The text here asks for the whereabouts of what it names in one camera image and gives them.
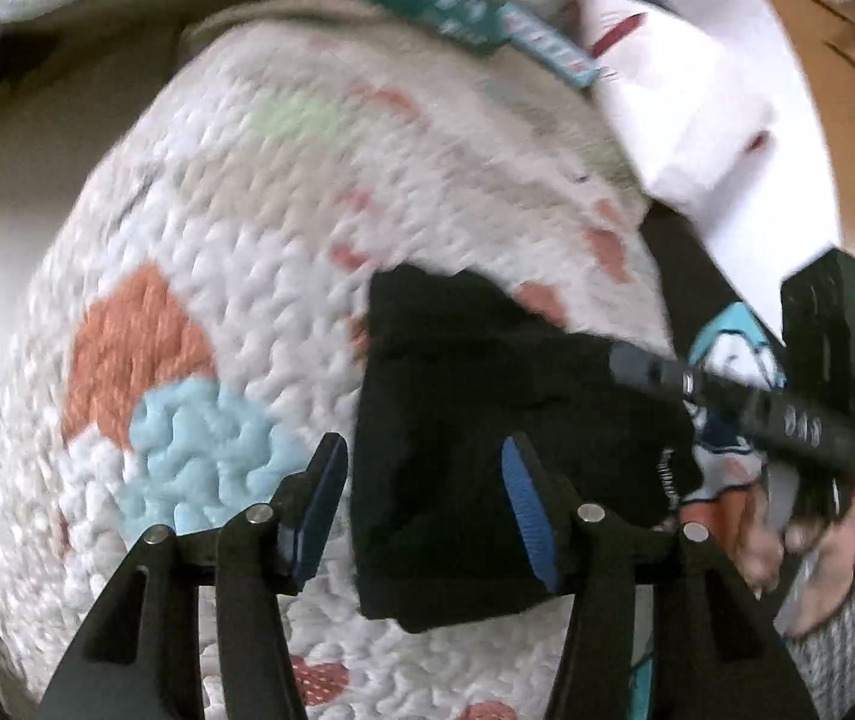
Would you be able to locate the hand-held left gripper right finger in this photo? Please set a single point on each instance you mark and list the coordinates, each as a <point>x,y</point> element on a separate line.
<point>531,517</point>

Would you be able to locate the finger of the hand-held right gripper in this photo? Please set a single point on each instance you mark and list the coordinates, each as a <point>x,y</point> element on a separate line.
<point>676,376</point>

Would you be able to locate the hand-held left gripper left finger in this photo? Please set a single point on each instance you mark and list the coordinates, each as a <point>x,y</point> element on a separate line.
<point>316,516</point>

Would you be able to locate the black pants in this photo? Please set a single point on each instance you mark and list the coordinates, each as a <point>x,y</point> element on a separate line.
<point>472,427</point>

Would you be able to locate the person's right hand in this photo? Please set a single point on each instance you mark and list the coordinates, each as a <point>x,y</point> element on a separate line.
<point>766,544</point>

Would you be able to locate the teal cartoon printed cloth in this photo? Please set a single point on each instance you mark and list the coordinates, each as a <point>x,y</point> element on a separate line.
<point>727,360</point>

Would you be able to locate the white quilted printed blanket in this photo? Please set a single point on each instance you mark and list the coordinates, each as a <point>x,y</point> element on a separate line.
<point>217,262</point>

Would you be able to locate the teal patterned band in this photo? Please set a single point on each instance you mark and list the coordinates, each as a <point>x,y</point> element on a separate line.
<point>442,6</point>

